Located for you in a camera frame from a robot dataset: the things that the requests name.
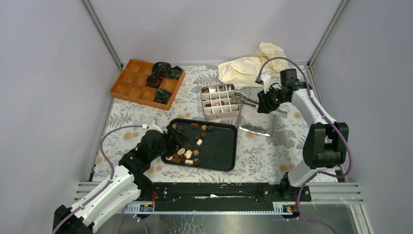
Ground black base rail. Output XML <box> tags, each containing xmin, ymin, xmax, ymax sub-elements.
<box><xmin>138</xmin><ymin>182</ymin><xmax>312</xmax><ymax>213</ymax></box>

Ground metal serving tongs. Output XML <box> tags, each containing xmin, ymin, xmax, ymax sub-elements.
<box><xmin>231</xmin><ymin>92</ymin><xmax>259</xmax><ymax>107</ymax></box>

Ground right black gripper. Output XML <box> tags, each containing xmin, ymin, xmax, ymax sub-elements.
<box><xmin>257</xmin><ymin>86</ymin><xmax>288</xmax><ymax>115</ymax></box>

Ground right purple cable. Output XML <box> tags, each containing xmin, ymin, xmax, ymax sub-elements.
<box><xmin>256</xmin><ymin>56</ymin><xmax>354</xmax><ymax>234</ymax></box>

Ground purple cable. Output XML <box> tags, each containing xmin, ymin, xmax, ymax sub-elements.
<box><xmin>256</xmin><ymin>56</ymin><xmax>354</xmax><ymax>234</ymax></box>
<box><xmin>51</xmin><ymin>124</ymin><xmax>149</xmax><ymax>234</ymax></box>

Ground dark paper cup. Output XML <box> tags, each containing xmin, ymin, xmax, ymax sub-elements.
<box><xmin>152</xmin><ymin>62</ymin><xmax>172</xmax><ymax>78</ymax></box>
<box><xmin>166</xmin><ymin>66</ymin><xmax>183</xmax><ymax>80</ymax></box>
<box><xmin>146</xmin><ymin>75</ymin><xmax>163</xmax><ymax>89</ymax></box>
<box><xmin>153</xmin><ymin>89</ymin><xmax>171</xmax><ymax>104</ymax></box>

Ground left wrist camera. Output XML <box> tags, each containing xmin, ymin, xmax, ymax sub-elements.
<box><xmin>141</xmin><ymin>123</ymin><xmax>164</xmax><ymax>133</ymax></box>

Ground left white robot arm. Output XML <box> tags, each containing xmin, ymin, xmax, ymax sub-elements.
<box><xmin>52</xmin><ymin>124</ymin><xmax>190</xmax><ymax>234</ymax></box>

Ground orange compartment box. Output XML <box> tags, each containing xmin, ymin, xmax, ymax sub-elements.
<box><xmin>110</xmin><ymin>59</ymin><xmax>185</xmax><ymax>110</ymax></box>

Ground white oval chocolate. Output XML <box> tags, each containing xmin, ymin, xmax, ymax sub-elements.
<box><xmin>177</xmin><ymin>148</ymin><xmax>186</xmax><ymax>155</ymax></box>

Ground cream cloth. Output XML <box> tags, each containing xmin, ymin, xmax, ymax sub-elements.
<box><xmin>218</xmin><ymin>42</ymin><xmax>285</xmax><ymax>89</ymax></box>

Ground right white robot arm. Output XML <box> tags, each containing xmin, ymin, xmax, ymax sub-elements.
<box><xmin>256</xmin><ymin>69</ymin><xmax>349</xmax><ymax>201</ymax></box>

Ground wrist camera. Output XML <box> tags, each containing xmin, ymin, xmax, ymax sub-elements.
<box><xmin>255</xmin><ymin>74</ymin><xmax>272</xmax><ymax>93</ymax></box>
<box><xmin>141</xmin><ymin>123</ymin><xmax>164</xmax><ymax>133</ymax></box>

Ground silver metal tray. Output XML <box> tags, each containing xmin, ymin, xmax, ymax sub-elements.
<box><xmin>237</xmin><ymin>104</ymin><xmax>275</xmax><ymax>137</ymax></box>

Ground floral table mat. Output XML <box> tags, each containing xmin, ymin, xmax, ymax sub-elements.
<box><xmin>92</xmin><ymin>65</ymin><xmax>308</xmax><ymax>182</ymax></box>

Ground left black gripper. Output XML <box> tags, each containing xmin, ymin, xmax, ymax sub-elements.
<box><xmin>150</xmin><ymin>125</ymin><xmax>192</xmax><ymax>162</ymax></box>

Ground black plastic tray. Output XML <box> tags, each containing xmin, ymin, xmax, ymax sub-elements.
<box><xmin>161</xmin><ymin>118</ymin><xmax>238</xmax><ymax>172</ymax></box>

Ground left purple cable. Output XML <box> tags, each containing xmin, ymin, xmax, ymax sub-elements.
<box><xmin>51</xmin><ymin>124</ymin><xmax>149</xmax><ymax>234</ymax></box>

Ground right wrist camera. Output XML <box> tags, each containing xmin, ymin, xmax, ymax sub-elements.
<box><xmin>255</xmin><ymin>74</ymin><xmax>272</xmax><ymax>93</ymax></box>

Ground pink grid box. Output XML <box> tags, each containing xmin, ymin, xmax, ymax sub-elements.
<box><xmin>201</xmin><ymin>84</ymin><xmax>241</xmax><ymax>121</ymax></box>

